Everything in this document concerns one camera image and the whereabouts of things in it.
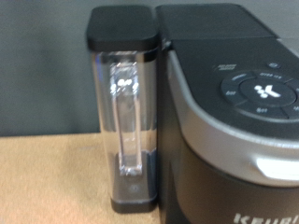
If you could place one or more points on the black Keurig coffee machine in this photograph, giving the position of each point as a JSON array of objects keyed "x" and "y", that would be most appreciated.
[{"x": 218, "y": 193}]

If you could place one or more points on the clear water reservoir black lid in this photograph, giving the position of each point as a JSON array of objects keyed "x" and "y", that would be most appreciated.
[{"x": 124, "y": 28}]

